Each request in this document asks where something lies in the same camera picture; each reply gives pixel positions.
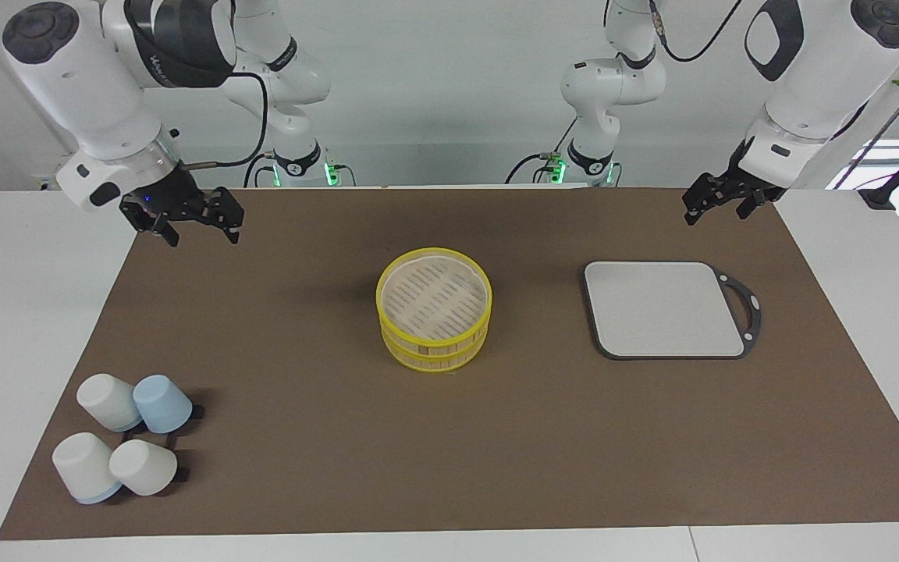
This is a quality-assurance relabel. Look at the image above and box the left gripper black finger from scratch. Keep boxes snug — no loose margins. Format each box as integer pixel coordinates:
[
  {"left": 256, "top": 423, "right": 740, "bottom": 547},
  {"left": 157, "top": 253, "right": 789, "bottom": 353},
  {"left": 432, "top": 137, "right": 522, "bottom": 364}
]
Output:
[
  {"left": 682, "top": 173, "right": 731, "bottom": 227},
  {"left": 734, "top": 189, "right": 778, "bottom": 221}
]

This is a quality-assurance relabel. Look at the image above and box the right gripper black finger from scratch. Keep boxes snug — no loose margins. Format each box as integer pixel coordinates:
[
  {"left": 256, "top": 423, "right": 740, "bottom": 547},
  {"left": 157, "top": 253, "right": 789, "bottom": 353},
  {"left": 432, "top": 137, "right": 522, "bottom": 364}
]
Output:
[
  {"left": 201, "top": 186, "right": 245, "bottom": 246},
  {"left": 120, "top": 199, "right": 182, "bottom": 248}
]

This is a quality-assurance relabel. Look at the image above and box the yellow bamboo steamer basket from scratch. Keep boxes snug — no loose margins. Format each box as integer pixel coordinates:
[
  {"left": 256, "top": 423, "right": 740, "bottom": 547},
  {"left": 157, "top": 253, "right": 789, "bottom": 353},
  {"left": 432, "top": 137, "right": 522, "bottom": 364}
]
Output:
[{"left": 375, "top": 247, "right": 493, "bottom": 373}]

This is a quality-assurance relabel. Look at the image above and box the white perforated steamer liner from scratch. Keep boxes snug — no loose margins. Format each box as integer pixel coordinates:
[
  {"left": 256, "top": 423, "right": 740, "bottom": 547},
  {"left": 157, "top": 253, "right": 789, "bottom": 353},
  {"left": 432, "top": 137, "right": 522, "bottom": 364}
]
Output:
[{"left": 382, "top": 254, "right": 489, "bottom": 340}]

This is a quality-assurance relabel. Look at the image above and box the grey cutting board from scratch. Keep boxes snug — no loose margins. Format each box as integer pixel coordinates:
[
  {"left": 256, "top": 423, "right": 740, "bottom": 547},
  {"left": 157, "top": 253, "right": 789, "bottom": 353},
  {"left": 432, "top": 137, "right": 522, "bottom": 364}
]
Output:
[{"left": 579, "top": 260, "right": 762, "bottom": 361}]

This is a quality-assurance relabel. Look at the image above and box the light blue plastic cup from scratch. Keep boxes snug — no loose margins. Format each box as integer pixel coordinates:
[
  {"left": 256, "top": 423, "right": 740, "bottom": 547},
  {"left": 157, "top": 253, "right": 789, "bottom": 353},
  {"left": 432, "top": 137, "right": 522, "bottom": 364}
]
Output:
[{"left": 133, "top": 375, "right": 193, "bottom": 435}]

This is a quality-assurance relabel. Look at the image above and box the white plastic cup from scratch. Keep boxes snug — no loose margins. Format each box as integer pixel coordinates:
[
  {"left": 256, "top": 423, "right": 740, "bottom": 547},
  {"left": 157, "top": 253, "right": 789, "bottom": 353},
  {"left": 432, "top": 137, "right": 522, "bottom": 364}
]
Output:
[
  {"left": 76, "top": 373, "right": 142, "bottom": 432},
  {"left": 52, "top": 432, "right": 123, "bottom": 505},
  {"left": 109, "top": 439, "right": 178, "bottom": 497}
]

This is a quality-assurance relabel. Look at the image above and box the brown table mat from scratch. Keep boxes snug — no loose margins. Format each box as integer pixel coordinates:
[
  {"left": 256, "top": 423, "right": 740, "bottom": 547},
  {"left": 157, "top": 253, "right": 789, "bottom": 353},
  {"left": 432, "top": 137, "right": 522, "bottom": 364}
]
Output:
[{"left": 0, "top": 186, "right": 899, "bottom": 541}]

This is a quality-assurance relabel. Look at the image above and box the black right base cable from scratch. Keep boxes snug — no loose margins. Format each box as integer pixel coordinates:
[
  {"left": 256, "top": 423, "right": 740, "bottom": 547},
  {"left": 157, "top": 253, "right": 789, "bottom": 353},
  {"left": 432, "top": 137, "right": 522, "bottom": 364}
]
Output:
[{"left": 243, "top": 152, "right": 357, "bottom": 188}]

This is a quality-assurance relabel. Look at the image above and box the black base cable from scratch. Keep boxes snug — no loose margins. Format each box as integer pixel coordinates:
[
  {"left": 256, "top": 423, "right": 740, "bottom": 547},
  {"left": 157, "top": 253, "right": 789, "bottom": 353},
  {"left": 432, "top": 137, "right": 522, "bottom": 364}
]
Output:
[
  {"left": 506, "top": 152, "right": 575, "bottom": 186},
  {"left": 243, "top": 152, "right": 357, "bottom": 188}
]

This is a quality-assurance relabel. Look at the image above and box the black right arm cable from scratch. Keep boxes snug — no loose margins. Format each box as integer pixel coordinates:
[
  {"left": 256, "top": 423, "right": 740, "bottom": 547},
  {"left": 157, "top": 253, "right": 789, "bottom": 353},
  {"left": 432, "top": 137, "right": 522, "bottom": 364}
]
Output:
[{"left": 184, "top": 70, "right": 271, "bottom": 169}]

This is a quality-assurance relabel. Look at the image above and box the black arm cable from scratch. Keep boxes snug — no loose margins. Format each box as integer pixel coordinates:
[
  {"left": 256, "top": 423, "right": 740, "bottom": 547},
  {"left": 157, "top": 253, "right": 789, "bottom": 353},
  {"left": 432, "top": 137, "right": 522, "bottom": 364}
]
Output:
[
  {"left": 184, "top": 70, "right": 271, "bottom": 169},
  {"left": 648, "top": 0, "right": 747, "bottom": 65}
]

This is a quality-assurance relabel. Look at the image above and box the white wall box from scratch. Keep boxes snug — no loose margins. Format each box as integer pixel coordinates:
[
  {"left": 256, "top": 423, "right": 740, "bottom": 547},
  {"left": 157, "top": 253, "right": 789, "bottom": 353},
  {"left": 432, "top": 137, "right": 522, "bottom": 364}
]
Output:
[{"left": 32, "top": 168, "right": 80, "bottom": 192}]

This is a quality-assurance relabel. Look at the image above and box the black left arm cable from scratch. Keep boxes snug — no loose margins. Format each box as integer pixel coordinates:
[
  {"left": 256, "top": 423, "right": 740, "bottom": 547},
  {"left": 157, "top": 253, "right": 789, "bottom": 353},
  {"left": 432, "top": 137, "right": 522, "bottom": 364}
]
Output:
[{"left": 648, "top": 0, "right": 747, "bottom": 65}]

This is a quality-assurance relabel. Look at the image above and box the thin dark cable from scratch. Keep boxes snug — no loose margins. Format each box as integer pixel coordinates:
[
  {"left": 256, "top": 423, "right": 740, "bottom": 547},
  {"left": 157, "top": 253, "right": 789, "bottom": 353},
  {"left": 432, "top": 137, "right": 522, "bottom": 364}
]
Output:
[{"left": 836, "top": 98, "right": 899, "bottom": 190}]

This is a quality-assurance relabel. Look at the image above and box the black left base cable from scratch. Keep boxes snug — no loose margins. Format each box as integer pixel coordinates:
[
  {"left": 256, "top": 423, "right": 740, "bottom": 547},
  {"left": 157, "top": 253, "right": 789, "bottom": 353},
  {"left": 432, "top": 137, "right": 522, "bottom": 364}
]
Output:
[{"left": 506, "top": 152, "right": 575, "bottom": 186}]

